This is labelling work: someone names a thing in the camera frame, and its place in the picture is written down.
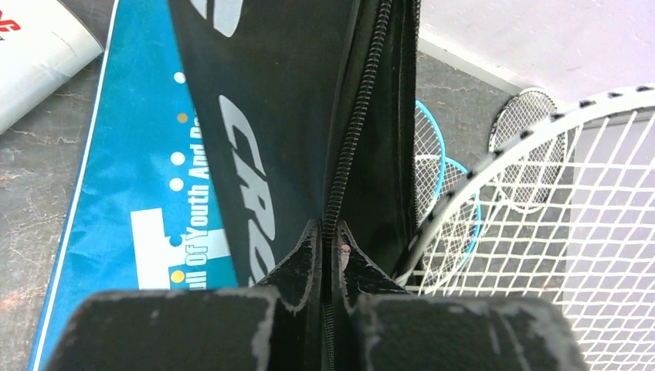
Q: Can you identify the blue badminton racket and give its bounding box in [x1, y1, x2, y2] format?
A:
[413, 100, 446, 223]
[406, 155, 481, 294]

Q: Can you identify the black Crossway racket bag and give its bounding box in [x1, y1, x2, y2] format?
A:
[168, 1, 420, 370]

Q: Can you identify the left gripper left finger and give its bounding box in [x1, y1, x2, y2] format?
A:
[46, 220, 323, 370]

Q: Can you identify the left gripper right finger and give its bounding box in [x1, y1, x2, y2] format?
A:
[331, 221, 586, 370]

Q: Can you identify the white shuttlecock tube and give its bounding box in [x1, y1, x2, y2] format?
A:
[1, 0, 104, 132]

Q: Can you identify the white badminton racket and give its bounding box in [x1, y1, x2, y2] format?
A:
[393, 83, 654, 370]
[488, 87, 567, 214]

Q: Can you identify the blue Sport racket bag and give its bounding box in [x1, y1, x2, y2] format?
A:
[28, 1, 237, 370]

